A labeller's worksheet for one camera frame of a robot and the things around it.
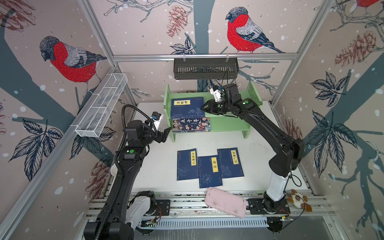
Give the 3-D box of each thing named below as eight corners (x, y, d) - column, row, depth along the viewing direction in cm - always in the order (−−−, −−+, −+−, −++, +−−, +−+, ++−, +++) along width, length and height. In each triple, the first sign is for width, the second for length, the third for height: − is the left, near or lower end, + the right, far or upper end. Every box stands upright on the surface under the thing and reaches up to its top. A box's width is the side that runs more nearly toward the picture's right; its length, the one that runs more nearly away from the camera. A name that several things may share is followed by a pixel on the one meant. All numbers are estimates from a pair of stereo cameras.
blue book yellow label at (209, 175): (199, 188, 81) (199, 187, 80) (197, 157, 93) (197, 156, 91) (222, 186, 82) (222, 185, 80) (217, 156, 93) (217, 155, 92)
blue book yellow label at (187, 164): (177, 180, 85) (177, 179, 83) (177, 151, 96) (177, 150, 95) (199, 178, 86) (199, 177, 84) (196, 150, 97) (196, 148, 95)
